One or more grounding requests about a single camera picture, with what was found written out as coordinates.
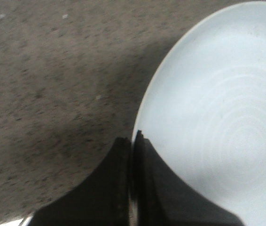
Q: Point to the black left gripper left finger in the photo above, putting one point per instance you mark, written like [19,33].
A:
[102,199]

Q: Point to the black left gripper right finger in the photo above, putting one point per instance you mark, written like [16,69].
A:
[161,198]

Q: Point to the light blue round plate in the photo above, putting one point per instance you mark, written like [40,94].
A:
[204,110]

